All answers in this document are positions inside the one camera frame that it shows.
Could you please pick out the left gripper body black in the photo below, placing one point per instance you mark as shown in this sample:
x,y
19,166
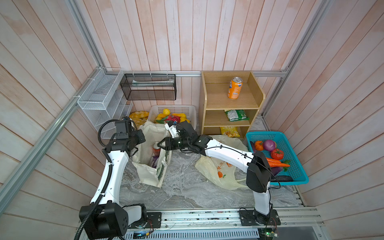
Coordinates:
x,y
137,137

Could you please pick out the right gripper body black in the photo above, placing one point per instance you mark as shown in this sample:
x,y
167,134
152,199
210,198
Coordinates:
x,y
177,143

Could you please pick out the cream canvas tote bag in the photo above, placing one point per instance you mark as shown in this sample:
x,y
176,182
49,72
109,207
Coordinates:
x,y
142,159

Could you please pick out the red soda can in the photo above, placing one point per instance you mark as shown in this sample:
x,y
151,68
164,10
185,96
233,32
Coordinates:
x,y
156,149

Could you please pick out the purple snack packet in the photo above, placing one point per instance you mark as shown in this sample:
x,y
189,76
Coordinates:
x,y
154,161

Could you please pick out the yellow plastic bag orange print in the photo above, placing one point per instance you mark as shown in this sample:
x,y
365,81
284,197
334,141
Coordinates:
x,y
219,172

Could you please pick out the orange carrot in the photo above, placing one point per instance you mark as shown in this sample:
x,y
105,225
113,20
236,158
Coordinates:
x,y
273,160
275,165

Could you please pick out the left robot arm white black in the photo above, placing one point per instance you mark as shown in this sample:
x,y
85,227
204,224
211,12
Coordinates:
x,y
104,217

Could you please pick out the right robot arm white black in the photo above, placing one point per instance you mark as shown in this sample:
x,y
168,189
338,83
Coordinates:
x,y
255,165

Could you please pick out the tray of yellow breads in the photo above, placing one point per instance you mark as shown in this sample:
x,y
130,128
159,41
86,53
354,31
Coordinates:
x,y
139,117

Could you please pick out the pink dragon fruit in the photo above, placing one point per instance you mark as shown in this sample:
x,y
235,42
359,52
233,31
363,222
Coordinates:
x,y
166,119

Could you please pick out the white plastic fruit basket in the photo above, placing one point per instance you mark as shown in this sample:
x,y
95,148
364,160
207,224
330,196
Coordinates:
x,y
188,110

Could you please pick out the yellow lemon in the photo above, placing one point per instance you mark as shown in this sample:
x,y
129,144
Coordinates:
x,y
166,112

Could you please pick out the yellow chips packet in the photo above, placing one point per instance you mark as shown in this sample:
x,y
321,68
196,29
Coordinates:
x,y
229,131

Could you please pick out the green snack packet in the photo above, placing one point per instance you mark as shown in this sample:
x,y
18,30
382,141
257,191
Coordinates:
x,y
236,115

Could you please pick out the black mesh basket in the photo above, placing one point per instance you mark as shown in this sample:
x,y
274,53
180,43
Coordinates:
x,y
149,87

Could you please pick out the wooden shelf unit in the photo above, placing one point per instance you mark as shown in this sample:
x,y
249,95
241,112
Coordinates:
x,y
214,101

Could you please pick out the orange soda can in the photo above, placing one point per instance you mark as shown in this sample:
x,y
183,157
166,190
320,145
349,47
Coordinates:
x,y
235,88

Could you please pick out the small orange pumpkin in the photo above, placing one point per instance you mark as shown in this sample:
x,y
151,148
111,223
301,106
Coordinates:
x,y
259,145

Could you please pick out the purple onion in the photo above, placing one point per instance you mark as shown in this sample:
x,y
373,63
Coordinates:
x,y
269,145

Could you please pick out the red tomato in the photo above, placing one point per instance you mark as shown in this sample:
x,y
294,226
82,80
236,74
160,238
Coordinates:
x,y
277,154

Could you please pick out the purple eggplant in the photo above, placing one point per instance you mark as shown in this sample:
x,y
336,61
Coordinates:
x,y
276,170

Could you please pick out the dark green cucumber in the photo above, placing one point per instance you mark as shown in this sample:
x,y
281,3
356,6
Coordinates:
x,y
282,179

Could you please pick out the teal plastic basket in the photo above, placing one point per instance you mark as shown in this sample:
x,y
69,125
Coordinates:
x,y
296,170

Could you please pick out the white wire rack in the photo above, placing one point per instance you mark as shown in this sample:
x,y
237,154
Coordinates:
x,y
103,98

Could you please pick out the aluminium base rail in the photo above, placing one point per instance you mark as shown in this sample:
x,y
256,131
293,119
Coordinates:
x,y
292,223

